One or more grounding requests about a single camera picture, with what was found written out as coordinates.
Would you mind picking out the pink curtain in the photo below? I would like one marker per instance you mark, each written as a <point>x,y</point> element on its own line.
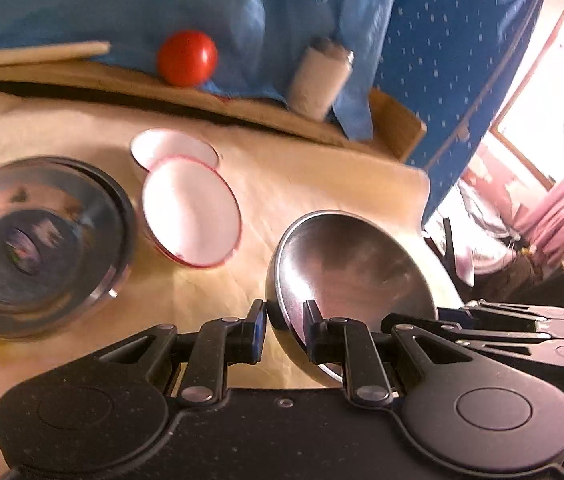
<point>562,210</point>

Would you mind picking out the steel bowl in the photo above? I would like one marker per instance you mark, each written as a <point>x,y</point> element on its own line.
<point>352,270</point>

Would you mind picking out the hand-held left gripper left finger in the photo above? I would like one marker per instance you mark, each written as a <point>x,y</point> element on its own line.
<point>258,332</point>

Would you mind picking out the wooden rolling pin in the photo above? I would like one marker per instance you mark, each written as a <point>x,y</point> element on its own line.
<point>36,54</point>

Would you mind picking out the blue dotted cloth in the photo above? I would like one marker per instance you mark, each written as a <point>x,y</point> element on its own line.
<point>452,60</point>

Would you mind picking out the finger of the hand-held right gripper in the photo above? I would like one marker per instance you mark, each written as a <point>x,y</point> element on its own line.
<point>512,310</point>
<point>437,329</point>

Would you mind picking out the red tomato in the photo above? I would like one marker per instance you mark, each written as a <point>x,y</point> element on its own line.
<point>186,57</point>

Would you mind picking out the cream cylindrical bottle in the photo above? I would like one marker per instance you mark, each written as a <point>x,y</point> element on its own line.
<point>319,80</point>

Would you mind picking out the white bowl with red rim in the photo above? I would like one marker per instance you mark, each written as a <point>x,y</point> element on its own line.
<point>186,210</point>
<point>171,147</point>

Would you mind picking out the large steel plate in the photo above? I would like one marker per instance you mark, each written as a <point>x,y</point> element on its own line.
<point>51,330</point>

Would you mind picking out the light blue cloth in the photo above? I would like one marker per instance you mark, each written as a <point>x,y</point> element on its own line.
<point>111,0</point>

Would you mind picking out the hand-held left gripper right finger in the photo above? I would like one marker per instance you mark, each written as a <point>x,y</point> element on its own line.
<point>314,332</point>

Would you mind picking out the wooden board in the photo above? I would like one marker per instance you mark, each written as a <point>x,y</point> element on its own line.
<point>86,87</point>

